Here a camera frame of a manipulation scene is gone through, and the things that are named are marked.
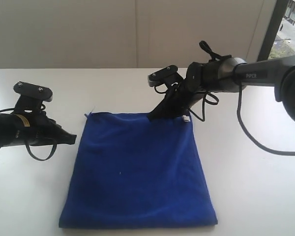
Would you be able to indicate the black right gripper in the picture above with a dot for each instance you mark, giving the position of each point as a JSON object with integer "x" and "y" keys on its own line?
{"x": 176, "y": 104}

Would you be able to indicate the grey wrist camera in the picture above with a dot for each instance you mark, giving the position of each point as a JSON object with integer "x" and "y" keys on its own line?
{"x": 31, "y": 97}
{"x": 167, "y": 76}

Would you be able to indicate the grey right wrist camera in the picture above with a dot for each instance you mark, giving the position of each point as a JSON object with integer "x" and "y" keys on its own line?
{"x": 167, "y": 76}

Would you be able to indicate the blue microfiber towel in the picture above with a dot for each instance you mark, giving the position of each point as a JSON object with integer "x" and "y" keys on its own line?
{"x": 132, "y": 173}

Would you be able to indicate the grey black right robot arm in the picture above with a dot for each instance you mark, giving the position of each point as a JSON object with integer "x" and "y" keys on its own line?
{"x": 228, "y": 75}

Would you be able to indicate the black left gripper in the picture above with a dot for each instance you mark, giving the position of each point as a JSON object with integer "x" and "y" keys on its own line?
{"x": 36, "y": 130}

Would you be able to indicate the dark window frame post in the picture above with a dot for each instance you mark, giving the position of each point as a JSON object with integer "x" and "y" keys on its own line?
{"x": 272, "y": 29}

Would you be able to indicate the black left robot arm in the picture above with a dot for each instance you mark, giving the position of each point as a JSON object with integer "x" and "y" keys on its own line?
{"x": 54, "y": 146}

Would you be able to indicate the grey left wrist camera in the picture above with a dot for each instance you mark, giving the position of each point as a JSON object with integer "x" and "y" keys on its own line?
{"x": 31, "y": 97}

